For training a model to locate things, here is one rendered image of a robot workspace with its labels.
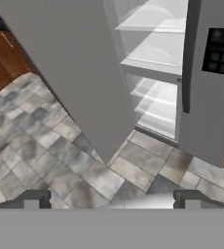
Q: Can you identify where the clear glass fridge shelf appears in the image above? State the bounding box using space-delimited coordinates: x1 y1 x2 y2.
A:
130 77 178 130

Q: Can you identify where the brown wooden cupboard run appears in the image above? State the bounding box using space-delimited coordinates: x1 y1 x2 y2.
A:
0 28 41 100

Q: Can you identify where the grey fridge door, plain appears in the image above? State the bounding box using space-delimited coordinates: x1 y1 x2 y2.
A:
0 0 136 165

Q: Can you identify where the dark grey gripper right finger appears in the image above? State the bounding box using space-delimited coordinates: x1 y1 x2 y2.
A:
172 189 224 210

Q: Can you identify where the pale cupboard handle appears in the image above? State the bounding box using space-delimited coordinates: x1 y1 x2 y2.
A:
4 33 16 49

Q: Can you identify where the white fridge interior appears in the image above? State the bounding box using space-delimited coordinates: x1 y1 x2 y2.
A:
103 0 190 146

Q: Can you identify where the dark grey fridge door handle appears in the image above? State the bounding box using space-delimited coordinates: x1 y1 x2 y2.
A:
181 0 203 114

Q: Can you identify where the grey fridge door with dispenser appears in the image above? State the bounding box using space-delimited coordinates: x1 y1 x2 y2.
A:
177 0 224 168

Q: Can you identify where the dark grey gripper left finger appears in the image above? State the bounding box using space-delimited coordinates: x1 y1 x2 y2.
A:
0 189 53 210

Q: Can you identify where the white fridge shelf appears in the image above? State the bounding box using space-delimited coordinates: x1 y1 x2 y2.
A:
119 43 184 78
114 8 188 35

